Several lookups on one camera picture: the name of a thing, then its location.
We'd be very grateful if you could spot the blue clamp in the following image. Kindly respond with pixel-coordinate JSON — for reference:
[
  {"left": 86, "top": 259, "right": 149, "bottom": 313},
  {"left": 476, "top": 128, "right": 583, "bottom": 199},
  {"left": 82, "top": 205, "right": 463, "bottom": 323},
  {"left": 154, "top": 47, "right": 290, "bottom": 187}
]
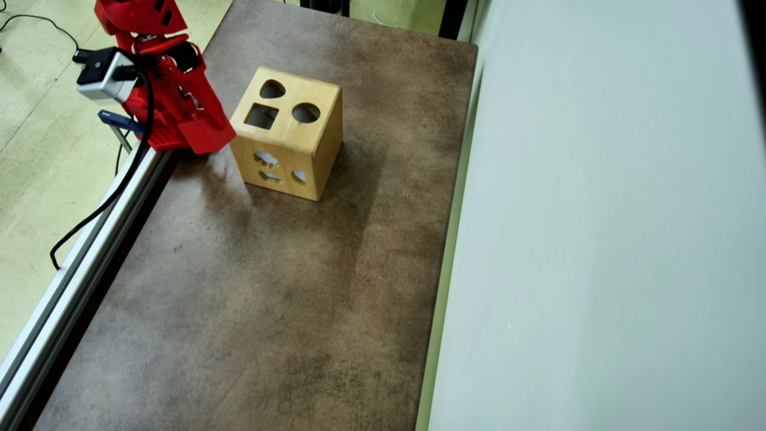
[{"left": 98, "top": 110, "right": 150, "bottom": 153}]

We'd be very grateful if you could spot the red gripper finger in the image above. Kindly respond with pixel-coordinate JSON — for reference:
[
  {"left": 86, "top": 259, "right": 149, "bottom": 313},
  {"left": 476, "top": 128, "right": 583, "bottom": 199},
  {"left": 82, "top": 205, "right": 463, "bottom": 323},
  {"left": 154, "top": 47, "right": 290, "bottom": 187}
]
[
  {"left": 157, "top": 66, "right": 195, "bottom": 123},
  {"left": 190, "top": 69, "right": 235, "bottom": 129}
]

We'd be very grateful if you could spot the red cube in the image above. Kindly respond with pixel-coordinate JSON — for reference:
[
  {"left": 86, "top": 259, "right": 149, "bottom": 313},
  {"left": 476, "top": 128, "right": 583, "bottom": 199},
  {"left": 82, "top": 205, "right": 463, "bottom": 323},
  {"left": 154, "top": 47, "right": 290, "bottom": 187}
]
[{"left": 178, "top": 117, "right": 237, "bottom": 155}]

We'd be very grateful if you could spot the wooden shape sorter box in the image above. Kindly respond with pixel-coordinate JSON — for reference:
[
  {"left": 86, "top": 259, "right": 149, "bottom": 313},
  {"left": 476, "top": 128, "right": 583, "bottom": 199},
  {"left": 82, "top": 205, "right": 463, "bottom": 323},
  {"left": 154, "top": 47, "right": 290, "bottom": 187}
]
[{"left": 229, "top": 66, "right": 344, "bottom": 202}]

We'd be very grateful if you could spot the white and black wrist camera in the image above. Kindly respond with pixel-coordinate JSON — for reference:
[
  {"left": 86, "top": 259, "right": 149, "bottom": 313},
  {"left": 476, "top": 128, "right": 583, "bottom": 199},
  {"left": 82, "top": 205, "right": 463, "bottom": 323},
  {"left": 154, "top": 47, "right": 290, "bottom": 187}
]
[{"left": 76, "top": 47, "right": 139, "bottom": 102}]

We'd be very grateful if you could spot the black metal post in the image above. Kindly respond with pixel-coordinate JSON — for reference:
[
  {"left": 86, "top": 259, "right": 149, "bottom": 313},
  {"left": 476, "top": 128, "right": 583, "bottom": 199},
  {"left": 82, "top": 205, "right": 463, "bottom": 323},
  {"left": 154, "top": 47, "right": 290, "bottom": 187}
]
[{"left": 439, "top": 0, "right": 469, "bottom": 40}]

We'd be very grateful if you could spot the black camera cable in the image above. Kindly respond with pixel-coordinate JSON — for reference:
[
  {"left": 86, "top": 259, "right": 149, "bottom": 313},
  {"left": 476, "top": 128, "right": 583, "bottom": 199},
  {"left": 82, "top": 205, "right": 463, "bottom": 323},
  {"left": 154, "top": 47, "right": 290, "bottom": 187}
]
[{"left": 50, "top": 63, "right": 156, "bottom": 270}]

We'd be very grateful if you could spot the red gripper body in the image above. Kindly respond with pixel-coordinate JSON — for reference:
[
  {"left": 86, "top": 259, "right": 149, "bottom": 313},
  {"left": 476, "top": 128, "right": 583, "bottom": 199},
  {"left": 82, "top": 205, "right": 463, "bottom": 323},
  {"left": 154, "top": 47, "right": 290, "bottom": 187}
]
[{"left": 136, "top": 37, "right": 207, "bottom": 90}]

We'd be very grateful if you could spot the thin black floor cable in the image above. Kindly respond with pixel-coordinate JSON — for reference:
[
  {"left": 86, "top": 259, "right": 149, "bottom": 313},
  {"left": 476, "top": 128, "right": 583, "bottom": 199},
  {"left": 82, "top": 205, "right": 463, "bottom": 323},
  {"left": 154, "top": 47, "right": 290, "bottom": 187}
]
[{"left": 0, "top": 13, "right": 80, "bottom": 51}]

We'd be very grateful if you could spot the aluminium profile rail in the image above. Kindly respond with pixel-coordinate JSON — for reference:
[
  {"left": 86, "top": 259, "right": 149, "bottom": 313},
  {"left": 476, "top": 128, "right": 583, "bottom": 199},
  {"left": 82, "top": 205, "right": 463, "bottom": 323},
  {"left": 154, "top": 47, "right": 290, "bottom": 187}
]
[{"left": 0, "top": 144, "right": 175, "bottom": 429}]

